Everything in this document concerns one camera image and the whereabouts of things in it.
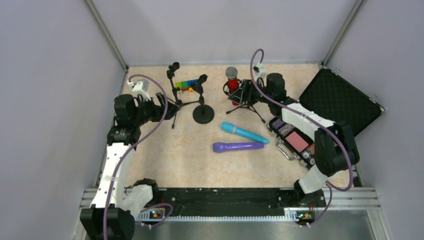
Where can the black round-base mic stand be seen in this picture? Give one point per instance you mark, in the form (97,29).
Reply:
(203,113)

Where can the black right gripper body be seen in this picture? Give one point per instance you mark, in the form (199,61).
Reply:
(246,91)

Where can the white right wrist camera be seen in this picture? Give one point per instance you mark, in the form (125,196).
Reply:
(260,71)

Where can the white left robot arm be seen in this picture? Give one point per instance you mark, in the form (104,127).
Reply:
(111,214)

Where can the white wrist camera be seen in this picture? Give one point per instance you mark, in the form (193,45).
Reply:
(260,71)
(140,88)

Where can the black tripod mic stand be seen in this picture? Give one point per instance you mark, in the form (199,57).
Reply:
(170,74)

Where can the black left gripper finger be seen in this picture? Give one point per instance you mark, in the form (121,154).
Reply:
(161,99)
(172,109)

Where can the purple toy microphone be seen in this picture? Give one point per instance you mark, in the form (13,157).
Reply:
(221,147)

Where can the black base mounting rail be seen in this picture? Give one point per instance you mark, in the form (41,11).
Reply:
(236,202)

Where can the colourful toy brick block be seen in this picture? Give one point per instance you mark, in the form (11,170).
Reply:
(186,85)

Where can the black poker chip case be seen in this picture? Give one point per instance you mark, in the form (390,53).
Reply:
(333,98)

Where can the red glitter microphone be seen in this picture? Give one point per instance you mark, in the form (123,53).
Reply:
(232,79)

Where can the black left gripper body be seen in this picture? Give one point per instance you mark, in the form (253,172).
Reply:
(160,102)

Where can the teal toy microphone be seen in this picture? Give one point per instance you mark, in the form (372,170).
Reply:
(233,129)

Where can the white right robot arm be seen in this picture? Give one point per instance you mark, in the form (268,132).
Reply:
(335,148)

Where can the black shock-mount tripod stand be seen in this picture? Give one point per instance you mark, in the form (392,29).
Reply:
(245,107)

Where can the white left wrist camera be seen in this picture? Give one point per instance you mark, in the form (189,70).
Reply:
(140,88)

